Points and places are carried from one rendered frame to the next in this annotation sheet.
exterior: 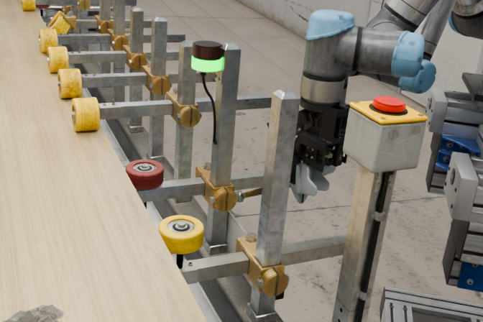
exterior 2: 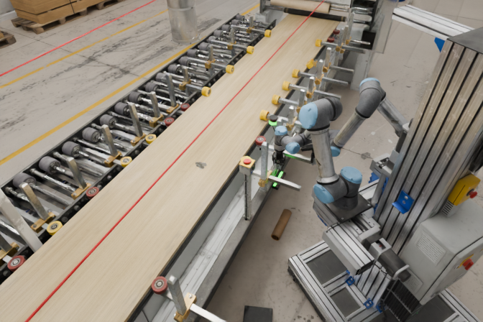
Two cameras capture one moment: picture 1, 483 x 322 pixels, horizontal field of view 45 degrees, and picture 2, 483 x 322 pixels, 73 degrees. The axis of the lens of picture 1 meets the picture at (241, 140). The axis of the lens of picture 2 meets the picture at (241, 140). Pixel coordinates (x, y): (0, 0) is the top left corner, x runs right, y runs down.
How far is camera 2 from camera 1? 165 cm
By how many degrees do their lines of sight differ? 48
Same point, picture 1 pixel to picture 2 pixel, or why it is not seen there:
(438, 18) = (342, 136)
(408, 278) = not seen: hidden behind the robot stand
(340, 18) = (279, 131)
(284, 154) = (264, 156)
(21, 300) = (203, 159)
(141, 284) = (223, 168)
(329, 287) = not seen: hidden behind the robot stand
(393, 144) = (242, 169)
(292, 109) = (264, 147)
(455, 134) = (376, 174)
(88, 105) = (263, 113)
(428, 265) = not seen: hidden behind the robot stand
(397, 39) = (287, 143)
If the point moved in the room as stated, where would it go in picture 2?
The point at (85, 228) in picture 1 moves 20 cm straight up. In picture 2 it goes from (229, 149) to (228, 129)
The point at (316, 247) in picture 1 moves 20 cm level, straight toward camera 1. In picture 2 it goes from (281, 182) to (256, 192)
